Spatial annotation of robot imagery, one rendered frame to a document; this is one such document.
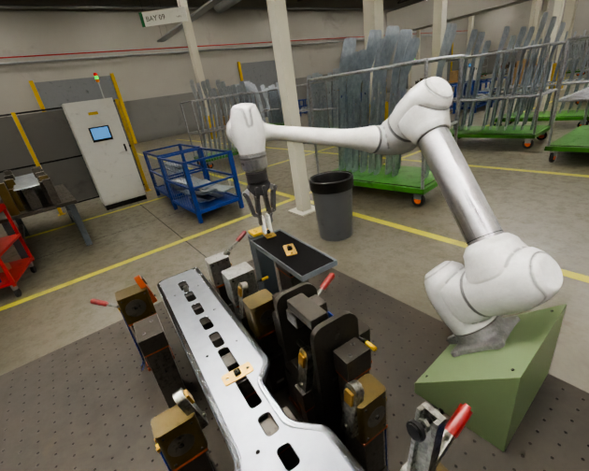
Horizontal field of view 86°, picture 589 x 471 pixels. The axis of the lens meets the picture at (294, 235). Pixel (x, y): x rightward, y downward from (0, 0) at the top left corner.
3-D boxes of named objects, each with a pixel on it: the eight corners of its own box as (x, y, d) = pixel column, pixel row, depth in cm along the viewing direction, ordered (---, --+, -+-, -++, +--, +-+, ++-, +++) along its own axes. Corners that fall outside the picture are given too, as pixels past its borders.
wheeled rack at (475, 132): (436, 146, 738) (439, 61, 664) (456, 137, 792) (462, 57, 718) (532, 149, 599) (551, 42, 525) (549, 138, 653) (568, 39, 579)
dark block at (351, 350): (345, 461, 90) (332, 350, 72) (364, 445, 93) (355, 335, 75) (357, 476, 86) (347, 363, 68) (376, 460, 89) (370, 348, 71)
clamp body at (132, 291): (138, 363, 137) (106, 294, 121) (171, 348, 143) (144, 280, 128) (141, 376, 130) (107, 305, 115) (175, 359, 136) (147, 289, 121)
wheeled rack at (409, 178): (317, 192, 550) (305, 79, 476) (352, 176, 608) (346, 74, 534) (423, 209, 417) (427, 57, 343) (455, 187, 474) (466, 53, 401)
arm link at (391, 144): (362, 135, 126) (380, 109, 114) (400, 136, 132) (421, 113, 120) (370, 163, 122) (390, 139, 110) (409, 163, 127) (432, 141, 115)
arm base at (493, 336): (463, 332, 119) (453, 319, 120) (522, 318, 102) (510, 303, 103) (441, 359, 109) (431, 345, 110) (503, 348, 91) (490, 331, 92)
